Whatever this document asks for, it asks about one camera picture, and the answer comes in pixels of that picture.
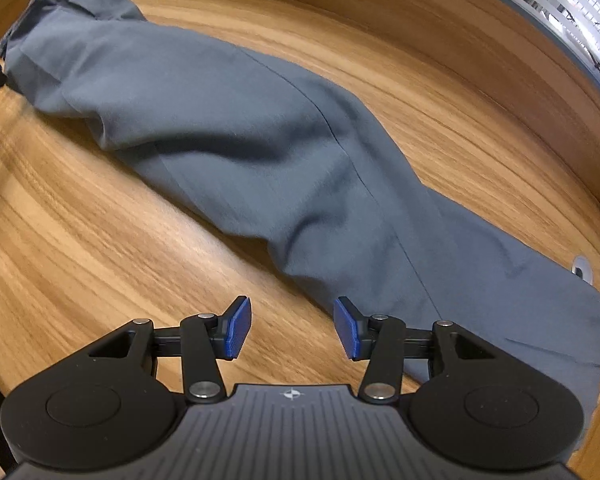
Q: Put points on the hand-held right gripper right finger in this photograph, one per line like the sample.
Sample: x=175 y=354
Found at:
x=344 y=327

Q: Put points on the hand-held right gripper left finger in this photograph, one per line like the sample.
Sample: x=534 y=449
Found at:
x=241 y=327

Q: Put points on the grey pants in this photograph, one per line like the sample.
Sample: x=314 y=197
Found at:
x=260 y=150

